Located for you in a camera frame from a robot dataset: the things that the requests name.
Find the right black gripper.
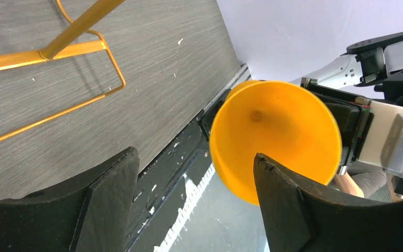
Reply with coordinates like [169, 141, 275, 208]
[300, 78, 374, 174]

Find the yellow wine glass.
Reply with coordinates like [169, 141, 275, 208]
[209, 80, 342, 205]

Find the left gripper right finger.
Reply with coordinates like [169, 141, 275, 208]
[253, 153, 403, 251]

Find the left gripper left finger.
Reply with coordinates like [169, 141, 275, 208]
[0, 147, 140, 251]

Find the gold wire glass rack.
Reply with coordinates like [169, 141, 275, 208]
[0, 1, 127, 151]

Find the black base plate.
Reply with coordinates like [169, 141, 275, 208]
[125, 89, 230, 251]

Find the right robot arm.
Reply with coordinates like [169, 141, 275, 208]
[297, 32, 403, 178]

